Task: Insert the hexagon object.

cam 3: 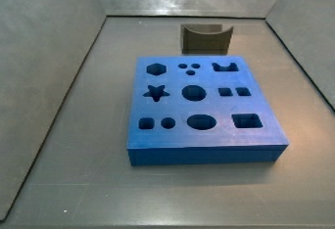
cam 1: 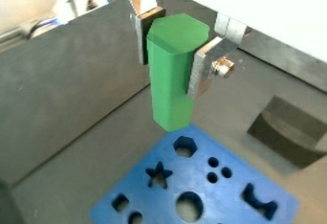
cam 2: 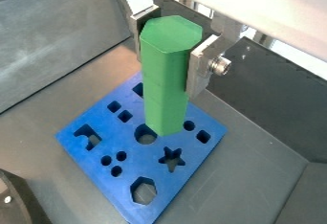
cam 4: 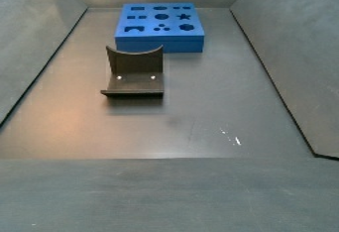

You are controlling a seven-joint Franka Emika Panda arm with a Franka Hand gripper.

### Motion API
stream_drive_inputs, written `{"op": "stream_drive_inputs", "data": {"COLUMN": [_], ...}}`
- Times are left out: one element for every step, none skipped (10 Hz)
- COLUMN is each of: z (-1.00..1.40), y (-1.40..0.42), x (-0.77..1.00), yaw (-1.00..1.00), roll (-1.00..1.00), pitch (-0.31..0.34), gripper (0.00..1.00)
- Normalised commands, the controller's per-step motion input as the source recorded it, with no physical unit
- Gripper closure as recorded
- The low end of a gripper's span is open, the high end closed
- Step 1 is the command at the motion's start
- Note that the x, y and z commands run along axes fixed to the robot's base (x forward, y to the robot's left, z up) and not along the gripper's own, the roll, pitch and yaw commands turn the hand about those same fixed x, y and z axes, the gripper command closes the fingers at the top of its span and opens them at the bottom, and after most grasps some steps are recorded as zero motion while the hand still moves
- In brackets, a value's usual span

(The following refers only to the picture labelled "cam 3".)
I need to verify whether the dark curved holder block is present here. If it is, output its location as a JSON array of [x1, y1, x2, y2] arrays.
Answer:
[[180, 23, 235, 55]]

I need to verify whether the blue shape sorter block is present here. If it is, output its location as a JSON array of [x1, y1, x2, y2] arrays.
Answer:
[[127, 56, 289, 165]]

